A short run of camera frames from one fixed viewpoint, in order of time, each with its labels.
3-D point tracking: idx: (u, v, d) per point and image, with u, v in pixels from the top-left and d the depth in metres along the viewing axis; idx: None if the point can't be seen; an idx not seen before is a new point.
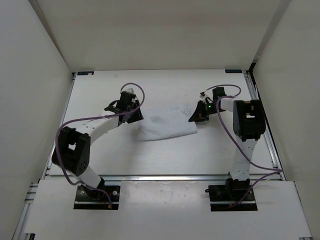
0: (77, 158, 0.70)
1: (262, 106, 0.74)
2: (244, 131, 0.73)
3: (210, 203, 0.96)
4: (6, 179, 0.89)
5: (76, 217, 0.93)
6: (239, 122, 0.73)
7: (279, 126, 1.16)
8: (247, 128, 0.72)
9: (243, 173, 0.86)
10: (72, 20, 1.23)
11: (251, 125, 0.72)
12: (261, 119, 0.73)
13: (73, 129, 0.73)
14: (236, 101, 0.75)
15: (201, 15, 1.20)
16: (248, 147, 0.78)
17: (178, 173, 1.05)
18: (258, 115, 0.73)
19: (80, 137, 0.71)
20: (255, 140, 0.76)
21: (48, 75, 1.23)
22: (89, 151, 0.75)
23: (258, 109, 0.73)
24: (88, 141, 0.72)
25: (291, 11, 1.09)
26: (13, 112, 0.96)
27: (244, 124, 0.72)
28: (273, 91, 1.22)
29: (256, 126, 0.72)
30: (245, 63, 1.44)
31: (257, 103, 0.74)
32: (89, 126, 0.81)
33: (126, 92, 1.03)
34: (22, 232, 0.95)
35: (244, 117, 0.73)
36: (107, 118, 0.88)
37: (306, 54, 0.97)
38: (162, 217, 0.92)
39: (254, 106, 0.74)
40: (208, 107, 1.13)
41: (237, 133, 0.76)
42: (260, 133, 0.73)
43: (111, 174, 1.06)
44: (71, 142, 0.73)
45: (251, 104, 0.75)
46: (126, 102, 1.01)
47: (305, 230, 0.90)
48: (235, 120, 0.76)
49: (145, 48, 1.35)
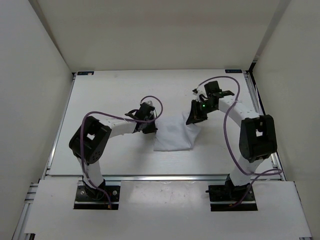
0: (95, 145, 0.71)
1: (273, 123, 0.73)
2: (256, 153, 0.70)
3: (210, 203, 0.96)
4: (6, 180, 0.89)
5: (76, 217, 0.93)
6: (250, 144, 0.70)
7: (279, 126, 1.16)
8: (258, 150, 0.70)
9: (244, 181, 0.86)
10: (71, 20, 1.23)
11: (262, 145, 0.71)
12: (271, 138, 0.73)
13: (96, 119, 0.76)
14: (245, 122, 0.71)
15: (201, 15, 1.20)
16: (253, 166, 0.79)
17: (178, 173, 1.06)
18: (267, 132, 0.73)
19: (102, 128, 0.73)
20: (262, 159, 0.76)
21: (48, 75, 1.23)
22: (105, 144, 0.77)
23: (270, 127, 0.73)
24: (109, 133, 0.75)
25: (291, 11, 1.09)
26: (13, 112, 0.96)
27: (255, 147, 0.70)
28: (273, 91, 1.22)
29: (267, 146, 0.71)
30: (245, 63, 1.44)
31: (268, 119, 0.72)
32: (110, 122, 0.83)
33: (146, 103, 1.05)
34: (21, 232, 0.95)
35: (255, 137, 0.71)
36: (127, 121, 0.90)
37: (306, 54, 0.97)
38: (162, 217, 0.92)
39: (264, 122, 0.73)
40: (202, 106, 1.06)
41: (246, 154, 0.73)
42: (270, 152, 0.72)
43: (114, 175, 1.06)
44: (91, 132, 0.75)
45: (260, 119, 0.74)
46: (144, 113, 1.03)
47: (306, 230, 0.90)
48: (243, 140, 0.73)
49: (145, 48, 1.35)
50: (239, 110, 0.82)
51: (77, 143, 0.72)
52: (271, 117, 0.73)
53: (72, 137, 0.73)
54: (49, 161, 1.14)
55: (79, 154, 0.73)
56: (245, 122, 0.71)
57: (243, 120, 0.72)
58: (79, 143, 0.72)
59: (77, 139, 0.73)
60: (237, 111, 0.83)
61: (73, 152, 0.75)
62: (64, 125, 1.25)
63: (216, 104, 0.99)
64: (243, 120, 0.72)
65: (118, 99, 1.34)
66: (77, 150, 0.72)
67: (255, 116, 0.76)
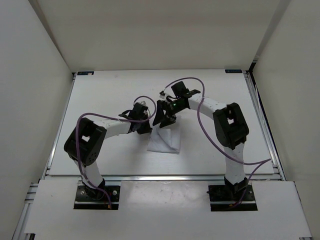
0: (90, 146, 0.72)
1: (240, 109, 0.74)
2: (233, 139, 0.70)
3: (210, 203, 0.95)
4: (5, 179, 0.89)
5: (76, 217, 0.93)
6: (225, 133, 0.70)
7: (279, 126, 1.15)
8: (234, 135, 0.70)
9: (235, 175, 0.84)
10: (71, 20, 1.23)
11: (236, 130, 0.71)
12: (241, 121, 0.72)
13: (90, 121, 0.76)
14: (214, 112, 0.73)
15: (201, 15, 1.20)
16: (238, 152, 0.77)
17: (178, 173, 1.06)
18: (238, 119, 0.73)
19: (96, 129, 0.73)
20: (243, 144, 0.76)
21: (48, 75, 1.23)
22: (101, 144, 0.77)
23: (238, 113, 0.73)
24: (104, 133, 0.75)
25: (291, 11, 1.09)
26: (13, 112, 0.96)
27: (231, 133, 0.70)
28: (273, 92, 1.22)
29: (241, 131, 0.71)
30: (245, 63, 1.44)
31: (235, 106, 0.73)
32: (104, 122, 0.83)
33: (138, 103, 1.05)
34: (22, 232, 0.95)
35: (228, 124, 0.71)
36: (121, 121, 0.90)
37: (306, 54, 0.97)
38: (162, 217, 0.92)
39: (233, 110, 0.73)
40: (173, 106, 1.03)
41: (225, 143, 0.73)
42: (244, 135, 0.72)
43: (112, 174, 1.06)
44: (86, 134, 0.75)
45: (228, 108, 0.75)
46: (137, 112, 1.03)
47: (306, 230, 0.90)
48: (219, 131, 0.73)
49: (145, 48, 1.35)
50: (208, 104, 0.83)
51: (71, 146, 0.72)
52: (237, 104, 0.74)
53: (67, 140, 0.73)
54: (49, 161, 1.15)
55: (75, 157, 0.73)
56: (214, 113, 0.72)
57: (213, 112, 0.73)
58: (74, 146, 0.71)
59: (71, 141, 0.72)
60: (206, 106, 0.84)
61: (69, 155, 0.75)
62: (64, 125, 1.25)
63: (187, 104, 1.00)
64: (214, 113, 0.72)
65: (118, 99, 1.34)
66: (73, 152, 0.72)
67: (223, 106, 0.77)
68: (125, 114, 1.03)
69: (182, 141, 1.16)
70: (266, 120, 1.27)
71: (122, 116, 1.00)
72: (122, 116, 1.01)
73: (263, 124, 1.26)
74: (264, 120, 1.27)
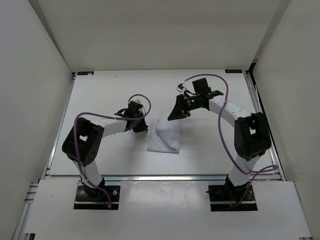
0: (89, 145, 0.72)
1: (265, 119, 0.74)
2: (252, 151, 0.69)
3: (210, 203, 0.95)
4: (5, 179, 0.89)
5: (76, 217, 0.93)
6: (245, 142, 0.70)
7: (280, 126, 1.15)
8: (254, 147, 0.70)
9: (240, 179, 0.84)
10: (71, 20, 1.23)
11: (257, 142, 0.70)
12: (265, 134, 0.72)
13: (86, 120, 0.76)
14: (237, 120, 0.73)
15: (201, 15, 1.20)
16: (251, 164, 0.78)
17: (180, 173, 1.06)
18: (261, 130, 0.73)
19: (94, 128, 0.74)
20: (259, 156, 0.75)
21: (48, 75, 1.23)
22: (99, 143, 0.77)
23: (262, 124, 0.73)
24: (102, 132, 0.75)
25: (291, 11, 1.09)
26: (13, 112, 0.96)
27: (250, 143, 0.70)
28: (274, 92, 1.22)
29: (263, 142, 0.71)
30: (245, 63, 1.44)
31: (260, 116, 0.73)
32: (102, 121, 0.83)
33: (133, 101, 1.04)
34: (21, 232, 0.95)
35: (249, 134, 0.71)
36: (118, 120, 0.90)
37: (306, 54, 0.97)
38: (163, 217, 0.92)
39: (256, 120, 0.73)
40: (191, 102, 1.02)
41: (242, 153, 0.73)
42: (265, 149, 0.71)
43: (111, 174, 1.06)
44: (84, 134, 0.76)
45: (252, 118, 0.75)
46: (133, 111, 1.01)
47: (306, 230, 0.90)
48: (239, 140, 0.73)
49: (145, 48, 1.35)
50: (230, 110, 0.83)
51: (70, 145, 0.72)
52: (263, 114, 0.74)
53: (65, 140, 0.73)
54: (49, 161, 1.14)
55: (74, 157, 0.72)
56: (237, 121, 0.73)
57: (236, 121, 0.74)
58: (73, 145, 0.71)
59: (69, 141, 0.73)
60: (228, 111, 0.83)
61: (68, 155, 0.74)
62: (64, 125, 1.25)
63: (207, 104, 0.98)
64: (236, 120, 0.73)
65: (118, 99, 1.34)
66: (71, 152, 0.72)
67: (247, 115, 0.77)
68: (120, 113, 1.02)
69: (183, 141, 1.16)
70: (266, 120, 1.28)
71: (118, 114, 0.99)
72: (118, 115, 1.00)
73: None
74: None
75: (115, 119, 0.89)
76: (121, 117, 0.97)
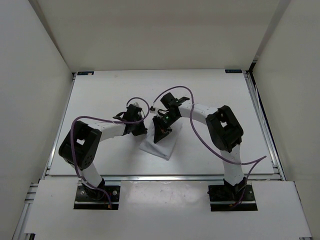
0: (86, 149, 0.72)
1: (231, 111, 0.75)
2: (230, 142, 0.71)
3: (210, 203, 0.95)
4: (5, 179, 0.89)
5: (76, 217, 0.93)
6: (221, 137, 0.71)
7: (280, 126, 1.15)
8: (229, 138, 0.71)
9: (234, 177, 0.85)
10: (71, 20, 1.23)
11: (230, 133, 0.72)
12: (235, 123, 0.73)
13: (84, 124, 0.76)
14: (207, 117, 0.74)
15: (201, 14, 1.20)
16: (235, 153, 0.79)
17: (172, 173, 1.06)
18: (230, 121, 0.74)
19: (91, 132, 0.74)
20: (239, 145, 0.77)
21: (48, 75, 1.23)
22: (96, 147, 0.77)
23: (230, 115, 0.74)
24: (99, 135, 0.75)
25: (291, 11, 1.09)
26: (13, 112, 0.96)
27: (226, 135, 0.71)
28: (274, 92, 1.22)
29: (235, 132, 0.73)
30: (245, 63, 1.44)
31: (226, 109, 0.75)
32: (99, 125, 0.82)
33: (132, 104, 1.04)
34: (22, 232, 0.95)
35: (221, 128, 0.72)
36: (116, 124, 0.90)
37: (306, 54, 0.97)
38: (162, 217, 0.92)
39: (224, 113, 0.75)
40: (166, 118, 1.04)
41: (222, 146, 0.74)
42: (240, 136, 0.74)
43: (111, 174, 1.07)
44: (80, 137, 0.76)
45: (220, 112, 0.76)
46: (132, 115, 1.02)
47: (306, 230, 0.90)
48: (214, 135, 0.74)
49: (145, 48, 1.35)
50: (200, 110, 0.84)
51: (66, 150, 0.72)
52: (228, 106, 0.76)
53: (62, 144, 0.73)
54: (49, 161, 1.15)
55: (71, 161, 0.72)
56: (207, 118, 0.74)
57: (206, 118, 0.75)
58: (69, 149, 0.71)
59: (66, 145, 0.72)
60: (198, 111, 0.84)
61: (65, 159, 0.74)
62: (64, 125, 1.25)
63: (178, 112, 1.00)
64: (207, 118, 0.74)
65: (118, 99, 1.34)
66: (68, 156, 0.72)
67: (214, 110, 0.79)
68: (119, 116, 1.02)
69: (182, 141, 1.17)
70: (266, 120, 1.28)
71: (116, 117, 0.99)
72: (116, 118, 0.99)
73: (263, 124, 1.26)
74: (264, 120, 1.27)
75: (113, 122, 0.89)
76: (120, 120, 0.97)
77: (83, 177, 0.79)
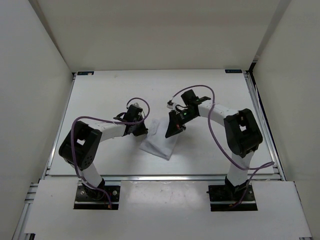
0: (86, 149, 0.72)
1: (253, 115, 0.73)
2: (245, 147, 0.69)
3: (210, 203, 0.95)
4: (5, 179, 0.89)
5: (76, 218, 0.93)
6: (237, 140, 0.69)
7: (280, 126, 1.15)
8: (247, 143, 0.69)
9: (239, 179, 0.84)
10: (71, 20, 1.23)
11: (248, 138, 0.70)
12: (254, 129, 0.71)
13: (85, 124, 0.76)
14: (226, 118, 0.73)
15: (201, 14, 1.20)
16: (247, 160, 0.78)
17: (172, 173, 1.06)
18: (250, 125, 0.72)
19: (92, 132, 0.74)
20: (253, 151, 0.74)
21: (48, 75, 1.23)
22: (96, 147, 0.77)
23: (250, 119, 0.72)
24: (99, 136, 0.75)
25: (291, 11, 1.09)
26: (13, 112, 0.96)
27: (243, 140, 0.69)
28: (274, 92, 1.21)
29: (254, 138, 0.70)
30: (245, 63, 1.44)
31: (247, 113, 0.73)
32: (100, 126, 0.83)
33: (133, 105, 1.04)
34: (21, 232, 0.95)
35: (240, 131, 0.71)
36: (117, 124, 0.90)
37: (306, 54, 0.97)
38: (162, 217, 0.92)
39: (245, 116, 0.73)
40: (184, 114, 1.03)
41: (236, 150, 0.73)
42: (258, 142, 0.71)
43: (111, 174, 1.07)
44: (81, 137, 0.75)
45: (240, 115, 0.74)
46: (132, 115, 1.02)
47: (306, 230, 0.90)
48: (231, 138, 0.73)
49: (145, 48, 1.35)
50: (218, 110, 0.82)
51: (66, 149, 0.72)
52: (250, 110, 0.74)
53: (62, 143, 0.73)
54: (49, 161, 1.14)
55: (71, 160, 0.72)
56: (226, 120, 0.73)
57: (225, 119, 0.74)
58: (70, 149, 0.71)
59: (66, 145, 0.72)
60: (217, 111, 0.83)
61: (65, 158, 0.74)
62: (64, 125, 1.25)
63: (197, 110, 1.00)
64: (225, 119, 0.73)
65: (118, 99, 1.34)
66: (68, 156, 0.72)
67: (235, 113, 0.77)
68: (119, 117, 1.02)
69: (182, 141, 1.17)
70: (266, 120, 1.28)
71: (117, 118, 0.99)
72: (117, 119, 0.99)
73: (263, 124, 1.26)
74: (264, 120, 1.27)
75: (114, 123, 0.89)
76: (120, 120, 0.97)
77: (84, 178, 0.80)
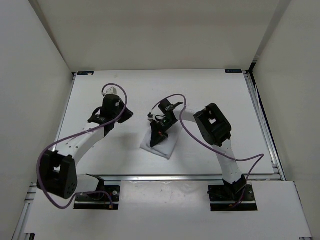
0: (62, 182, 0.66)
1: (218, 107, 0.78)
2: (218, 137, 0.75)
3: (210, 203, 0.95)
4: (5, 180, 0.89)
5: (76, 218, 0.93)
6: (210, 132, 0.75)
7: (280, 126, 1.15)
8: (218, 133, 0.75)
9: (230, 173, 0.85)
10: (71, 20, 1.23)
11: (220, 128, 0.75)
12: (222, 119, 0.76)
13: (54, 152, 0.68)
14: (195, 115, 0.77)
15: (201, 15, 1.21)
16: (227, 149, 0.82)
17: (172, 173, 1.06)
18: (218, 118, 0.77)
19: (63, 161, 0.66)
20: (229, 139, 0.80)
21: (48, 75, 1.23)
22: (76, 170, 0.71)
23: (217, 112, 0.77)
24: (73, 163, 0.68)
25: (292, 11, 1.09)
26: (13, 112, 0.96)
27: (215, 131, 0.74)
28: (274, 92, 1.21)
29: (224, 128, 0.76)
30: (245, 63, 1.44)
31: (213, 107, 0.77)
32: (72, 146, 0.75)
33: (107, 98, 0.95)
34: (21, 232, 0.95)
35: (210, 124, 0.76)
36: (92, 132, 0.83)
37: (305, 54, 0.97)
38: (161, 216, 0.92)
39: (212, 111, 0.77)
40: (164, 122, 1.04)
41: (211, 142, 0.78)
42: (228, 131, 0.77)
43: (111, 174, 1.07)
44: (56, 165, 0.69)
45: (208, 110, 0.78)
46: (110, 110, 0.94)
47: (306, 230, 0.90)
48: (204, 131, 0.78)
49: (145, 48, 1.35)
50: (189, 110, 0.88)
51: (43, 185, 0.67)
52: (215, 104, 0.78)
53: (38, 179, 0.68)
54: None
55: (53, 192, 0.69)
56: (196, 115, 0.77)
57: (195, 115, 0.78)
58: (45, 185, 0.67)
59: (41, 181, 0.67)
60: (190, 112, 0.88)
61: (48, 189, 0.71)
62: (64, 125, 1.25)
63: (174, 116, 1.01)
64: (195, 115, 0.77)
65: None
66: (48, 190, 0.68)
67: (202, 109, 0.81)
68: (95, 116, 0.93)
69: (182, 141, 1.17)
70: (266, 120, 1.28)
71: (92, 120, 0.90)
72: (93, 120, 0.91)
73: (263, 124, 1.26)
74: (264, 120, 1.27)
75: (89, 132, 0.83)
76: (97, 122, 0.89)
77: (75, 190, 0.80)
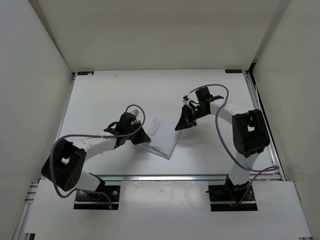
0: (68, 172, 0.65)
1: (262, 116, 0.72)
2: (250, 148, 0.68)
3: (210, 203, 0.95)
4: (5, 180, 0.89)
5: (76, 218, 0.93)
6: (243, 140, 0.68)
7: (280, 125, 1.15)
8: (252, 143, 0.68)
9: (240, 178, 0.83)
10: (71, 20, 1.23)
11: (254, 139, 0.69)
12: (261, 131, 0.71)
13: (69, 142, 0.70)
14: (234, 116, 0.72)
15: (201, 15, 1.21)
16: (250, 160, 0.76)
17: (172, 172, 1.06)
18: (259, 127, 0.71)
19: (75, 152, 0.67)
20: (258, 153, 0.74)
21: (48, 75, 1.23)
22: (81, 168, 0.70)
23: (261, 121, 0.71)
24: (83, 157, 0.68)
25: (291, 11, 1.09)
26: (13, 112, 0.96)
27: (250, 140, 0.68)
28: (274, 92, 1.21)
29: (260, 139, 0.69)
30: (245, 63, 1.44)
31: (258, 113, 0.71)
32: (86, 143, 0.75)
33: (125, 114, 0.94)
34: (21, 232, 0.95)
35: (247, 130, 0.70)
36: (105, 138, 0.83)
37: (305, 55, 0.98)
38: (161, 217, 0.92)
39: (254, 116, 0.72)
40: (195, 111, 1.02)
41: (240, 150, 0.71)
42: (264, 145, 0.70)
43: (112, 174, 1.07)
44: (66, 156, 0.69)
45: (250, 114, 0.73)
46: (124, 126, 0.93)
47: (306, 230, 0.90)
48: (236, 137, 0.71)
49: (145, 48, 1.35)
50: (229, 109, 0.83)
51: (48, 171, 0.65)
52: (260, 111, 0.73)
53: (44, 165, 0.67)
54: None
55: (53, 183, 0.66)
56: (234, 116, 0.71)
57: (234, 116, 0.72)
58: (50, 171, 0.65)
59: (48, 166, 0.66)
60: (228, 111, 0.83)
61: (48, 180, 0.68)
62: (64, 125, 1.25)
63: (208, 109, 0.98)
64: (233, 116, 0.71)
65: (118, 99, 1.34)
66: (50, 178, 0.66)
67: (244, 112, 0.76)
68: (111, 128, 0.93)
69: (182, 141, 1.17)
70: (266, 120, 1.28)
71: (107, 130, 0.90)
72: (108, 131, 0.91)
73: None
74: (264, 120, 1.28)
75: (103, 137, 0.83)
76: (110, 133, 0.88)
77: (76, 188, 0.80)
